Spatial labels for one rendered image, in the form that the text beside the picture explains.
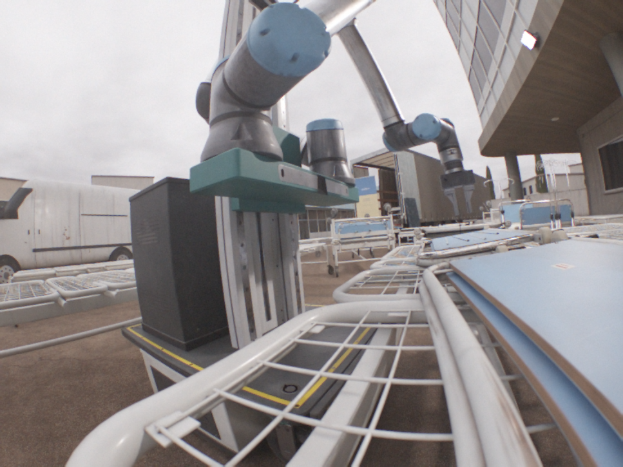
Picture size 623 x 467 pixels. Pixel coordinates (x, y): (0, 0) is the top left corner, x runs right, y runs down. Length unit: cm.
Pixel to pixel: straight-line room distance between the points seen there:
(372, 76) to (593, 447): 99
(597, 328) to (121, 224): 783
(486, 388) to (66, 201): 721
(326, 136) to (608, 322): 92
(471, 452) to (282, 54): 49
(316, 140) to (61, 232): 658
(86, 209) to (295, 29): 709
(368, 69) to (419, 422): 121
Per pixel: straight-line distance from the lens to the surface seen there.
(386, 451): 84
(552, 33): 498
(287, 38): 46
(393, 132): 95
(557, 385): 20
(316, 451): 25
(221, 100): 59
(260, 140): 53
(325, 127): 97
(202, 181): 54
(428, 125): 88
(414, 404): 102
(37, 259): 687
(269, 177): 53
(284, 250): 91
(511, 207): 526
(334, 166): 92
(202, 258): 83
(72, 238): 710
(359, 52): 101
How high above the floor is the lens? 63
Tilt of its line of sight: level
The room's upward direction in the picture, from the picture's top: 5 degrees counter-clockwise
